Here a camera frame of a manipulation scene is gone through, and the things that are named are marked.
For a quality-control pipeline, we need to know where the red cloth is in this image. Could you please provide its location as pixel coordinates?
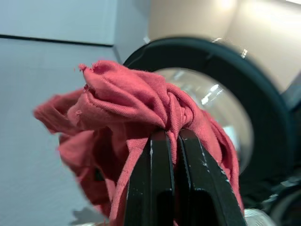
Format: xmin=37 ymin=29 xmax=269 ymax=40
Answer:
xmin=32 ymin=60 xmax=244 ymax=226

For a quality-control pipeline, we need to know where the round glass washing machine door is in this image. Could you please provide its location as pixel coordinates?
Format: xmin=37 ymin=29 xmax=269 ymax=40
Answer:
xmin=122 ymin=35 xmax=294 ymax=205

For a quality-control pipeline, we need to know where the grey washing machine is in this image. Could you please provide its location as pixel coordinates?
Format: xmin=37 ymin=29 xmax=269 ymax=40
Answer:
xmin=242 ymin=70 xmax=301 ymax=226

